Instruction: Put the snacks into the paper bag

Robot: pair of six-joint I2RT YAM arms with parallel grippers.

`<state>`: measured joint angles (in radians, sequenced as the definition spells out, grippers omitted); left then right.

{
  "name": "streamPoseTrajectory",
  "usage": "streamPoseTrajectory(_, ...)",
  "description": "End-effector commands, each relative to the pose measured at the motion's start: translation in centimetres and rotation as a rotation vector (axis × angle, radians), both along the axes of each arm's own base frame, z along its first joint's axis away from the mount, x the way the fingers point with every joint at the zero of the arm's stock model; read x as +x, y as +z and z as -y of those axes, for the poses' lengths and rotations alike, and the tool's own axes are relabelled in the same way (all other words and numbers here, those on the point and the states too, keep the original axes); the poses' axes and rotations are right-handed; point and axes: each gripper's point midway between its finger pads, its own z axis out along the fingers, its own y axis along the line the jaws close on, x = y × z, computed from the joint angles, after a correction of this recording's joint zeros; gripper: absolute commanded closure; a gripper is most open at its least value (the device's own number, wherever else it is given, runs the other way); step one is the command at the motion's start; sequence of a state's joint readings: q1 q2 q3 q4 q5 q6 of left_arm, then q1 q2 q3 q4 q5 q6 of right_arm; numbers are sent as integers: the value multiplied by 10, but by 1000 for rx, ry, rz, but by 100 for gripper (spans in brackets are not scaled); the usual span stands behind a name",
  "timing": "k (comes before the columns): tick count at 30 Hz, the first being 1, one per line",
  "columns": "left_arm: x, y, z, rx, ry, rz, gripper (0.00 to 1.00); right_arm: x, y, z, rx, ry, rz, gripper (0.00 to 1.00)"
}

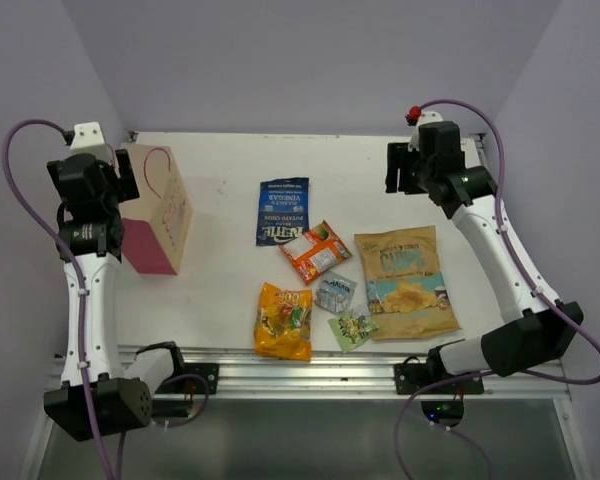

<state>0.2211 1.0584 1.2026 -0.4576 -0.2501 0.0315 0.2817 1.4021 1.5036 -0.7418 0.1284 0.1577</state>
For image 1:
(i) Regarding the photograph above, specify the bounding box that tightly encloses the small silver blue packet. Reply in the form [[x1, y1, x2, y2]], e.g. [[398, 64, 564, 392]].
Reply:
[[314, 271, 357, 314]]

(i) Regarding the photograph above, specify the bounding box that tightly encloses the orange snack packet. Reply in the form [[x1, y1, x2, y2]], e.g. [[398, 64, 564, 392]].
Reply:
[[279, 220, 352, 285]]

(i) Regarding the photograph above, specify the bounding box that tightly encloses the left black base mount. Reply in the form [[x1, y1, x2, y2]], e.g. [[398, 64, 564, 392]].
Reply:
[[156, 362, 220, 397]]

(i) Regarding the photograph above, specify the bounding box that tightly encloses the blue Kettle chips bag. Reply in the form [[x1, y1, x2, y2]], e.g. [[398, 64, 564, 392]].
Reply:
[[256, 177, 309, 247]]

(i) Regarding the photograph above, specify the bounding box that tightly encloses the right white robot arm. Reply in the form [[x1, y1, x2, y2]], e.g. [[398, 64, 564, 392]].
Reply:
[[385, 113, 584, 393]]

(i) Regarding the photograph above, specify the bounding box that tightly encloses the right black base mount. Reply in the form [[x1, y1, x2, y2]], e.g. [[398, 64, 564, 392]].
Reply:
[[393, 356, 485, 396]]

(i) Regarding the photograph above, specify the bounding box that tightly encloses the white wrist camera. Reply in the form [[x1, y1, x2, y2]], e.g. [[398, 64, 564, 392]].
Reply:
[[69, 122, 107, 155], [405, 105, 443, 134]]

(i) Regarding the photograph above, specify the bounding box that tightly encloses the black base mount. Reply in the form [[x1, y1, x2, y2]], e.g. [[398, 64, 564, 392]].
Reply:
[[393, 356, 485, 396], [156, 362, 220, 397]]

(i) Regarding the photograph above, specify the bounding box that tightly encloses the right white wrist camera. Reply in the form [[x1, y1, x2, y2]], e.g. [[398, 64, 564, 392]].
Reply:
[[405, 105, 443, 134]]

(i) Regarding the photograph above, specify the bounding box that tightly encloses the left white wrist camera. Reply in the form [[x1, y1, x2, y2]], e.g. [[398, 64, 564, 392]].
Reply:
[[69, 122, 107, 155]]

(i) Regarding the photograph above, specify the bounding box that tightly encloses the yellow gummy candy bag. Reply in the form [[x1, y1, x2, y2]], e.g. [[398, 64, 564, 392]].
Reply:
[[254, 283, 313, 362]]

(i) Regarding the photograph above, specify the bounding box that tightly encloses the large tan chips bag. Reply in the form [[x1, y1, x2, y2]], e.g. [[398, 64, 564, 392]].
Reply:
[[354, 225, 460, 341]]

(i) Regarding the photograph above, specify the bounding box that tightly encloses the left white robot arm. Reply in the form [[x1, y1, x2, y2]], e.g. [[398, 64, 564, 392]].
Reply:
[[44, 149, 188, 442]]

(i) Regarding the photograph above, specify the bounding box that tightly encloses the small green snack packet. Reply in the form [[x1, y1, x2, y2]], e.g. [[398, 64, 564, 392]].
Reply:
[[328, 304, 380, 353]]

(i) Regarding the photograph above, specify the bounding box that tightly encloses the aluminium rail frame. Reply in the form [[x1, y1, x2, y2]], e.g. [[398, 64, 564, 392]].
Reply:
[[19, 344, 594, 480]]

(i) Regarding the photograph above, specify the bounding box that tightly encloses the pink and cream paper bag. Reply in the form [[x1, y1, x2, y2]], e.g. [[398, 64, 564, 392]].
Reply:
[[120, 143, 193, 275]]

